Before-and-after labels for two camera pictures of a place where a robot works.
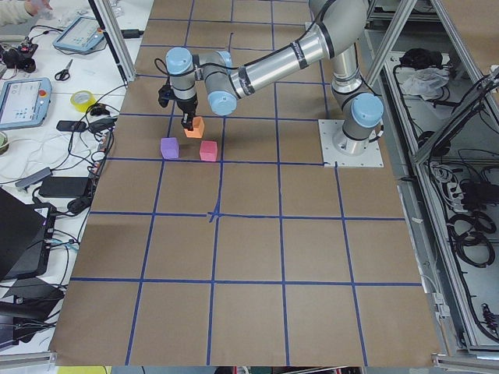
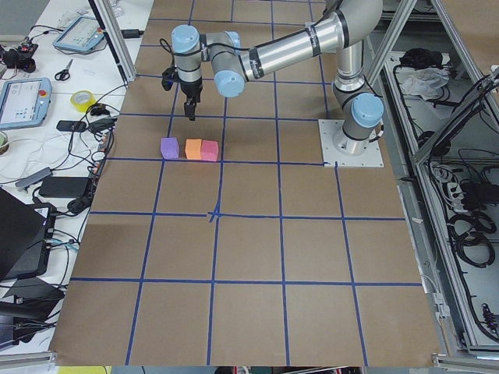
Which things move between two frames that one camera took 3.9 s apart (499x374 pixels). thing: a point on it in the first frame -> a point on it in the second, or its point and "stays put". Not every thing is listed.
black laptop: [26, 234] stays put
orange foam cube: [198, 128] -> [192, 149]
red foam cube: [208, 150] stays put
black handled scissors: [64, 74] stays put
